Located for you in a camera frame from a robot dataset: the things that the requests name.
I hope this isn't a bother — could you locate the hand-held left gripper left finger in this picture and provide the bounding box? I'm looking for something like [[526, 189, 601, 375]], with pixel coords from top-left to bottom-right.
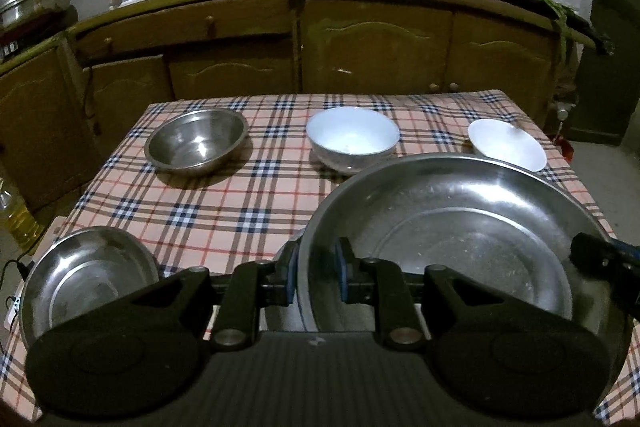
[[150, 239, 301, 354]]

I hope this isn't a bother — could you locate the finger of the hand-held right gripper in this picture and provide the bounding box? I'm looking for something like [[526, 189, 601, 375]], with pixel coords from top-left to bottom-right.
[[570, 232, 640, 323]]

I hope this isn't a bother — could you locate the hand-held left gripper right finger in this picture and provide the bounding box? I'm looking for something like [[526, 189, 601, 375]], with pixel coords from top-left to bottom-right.
[[335, 237, 482, 351]]

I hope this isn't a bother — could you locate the large steel basin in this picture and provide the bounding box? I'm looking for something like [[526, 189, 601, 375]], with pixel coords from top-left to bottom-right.
[[297, 153, 632, 340]]

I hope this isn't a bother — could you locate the deep white bowl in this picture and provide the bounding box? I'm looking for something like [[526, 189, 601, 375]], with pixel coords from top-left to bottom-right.
[[306, 107, 401, 174]]

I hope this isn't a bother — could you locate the plaid tablecloth table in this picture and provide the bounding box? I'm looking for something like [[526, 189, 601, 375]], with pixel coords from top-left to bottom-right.
[[0, 91, 640, 423]]

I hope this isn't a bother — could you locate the small white plate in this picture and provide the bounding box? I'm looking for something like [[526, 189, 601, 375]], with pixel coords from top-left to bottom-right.
[[468, 119, 548, 172]]

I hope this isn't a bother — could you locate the steel bowl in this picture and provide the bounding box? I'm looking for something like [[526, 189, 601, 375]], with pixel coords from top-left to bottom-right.
[[144, 108, 250, 178]]

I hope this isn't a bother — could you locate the dark green door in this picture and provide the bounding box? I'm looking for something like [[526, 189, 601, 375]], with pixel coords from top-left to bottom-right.
[[567, 0, 640, 148]]

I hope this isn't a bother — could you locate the shallow steel plate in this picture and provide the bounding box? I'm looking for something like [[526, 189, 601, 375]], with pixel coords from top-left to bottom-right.
[[19, 226, 162, 353]]

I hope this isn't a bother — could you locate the wooden kitchen cabinet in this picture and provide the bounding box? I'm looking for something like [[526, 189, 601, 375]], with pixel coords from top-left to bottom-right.
[[0, 0, 601, 220]]

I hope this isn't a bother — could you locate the green cloth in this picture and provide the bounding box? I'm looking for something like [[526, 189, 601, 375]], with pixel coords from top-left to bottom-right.
[[500, 0, 617, 56]]

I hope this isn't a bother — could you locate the cooking oil bottle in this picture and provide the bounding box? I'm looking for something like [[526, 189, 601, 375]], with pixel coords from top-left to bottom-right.
[[0, 179, 44, 254]]

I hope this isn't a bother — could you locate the black power cable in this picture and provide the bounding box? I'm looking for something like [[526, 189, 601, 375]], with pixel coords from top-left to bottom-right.
[[0, 257, 32, 308]]

